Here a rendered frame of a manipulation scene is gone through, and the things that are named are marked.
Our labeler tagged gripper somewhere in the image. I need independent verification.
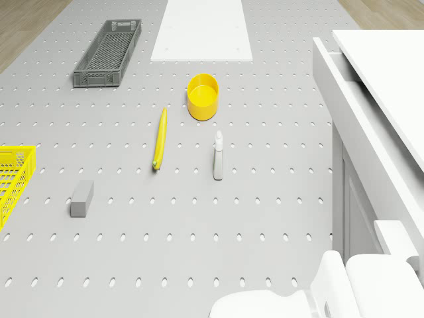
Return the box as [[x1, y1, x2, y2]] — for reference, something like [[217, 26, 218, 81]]
[[406, 255, 424, 283]]

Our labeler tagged white cabinet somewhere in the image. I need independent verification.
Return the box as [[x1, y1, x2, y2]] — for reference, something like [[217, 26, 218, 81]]
[[332, 29, 424, 266]]

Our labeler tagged white spray bottle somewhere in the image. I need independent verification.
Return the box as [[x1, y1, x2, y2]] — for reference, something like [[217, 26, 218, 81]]
[[213, 130, 225, 182]]

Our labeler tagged yellow bowl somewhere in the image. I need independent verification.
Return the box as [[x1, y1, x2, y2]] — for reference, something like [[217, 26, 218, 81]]
[[187, 73, 220, 121]]

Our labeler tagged banana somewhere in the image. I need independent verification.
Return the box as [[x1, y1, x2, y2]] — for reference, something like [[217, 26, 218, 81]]
[[152, 107, 168, 171]]

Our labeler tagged white board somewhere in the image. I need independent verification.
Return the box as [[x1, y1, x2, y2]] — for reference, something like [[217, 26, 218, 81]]
[[150, 0, 254, 62]]

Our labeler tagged grey cube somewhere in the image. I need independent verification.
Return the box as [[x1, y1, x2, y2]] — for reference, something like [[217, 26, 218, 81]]
[[70, 180, 95, 219]]

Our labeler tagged dark grey basket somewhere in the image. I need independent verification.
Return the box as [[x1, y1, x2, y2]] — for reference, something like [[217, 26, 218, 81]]
[[73, 19, 142, 89]]

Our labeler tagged yellow basket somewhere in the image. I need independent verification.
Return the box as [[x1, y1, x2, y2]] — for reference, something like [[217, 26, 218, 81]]
[[0, 145, 37, 233]]

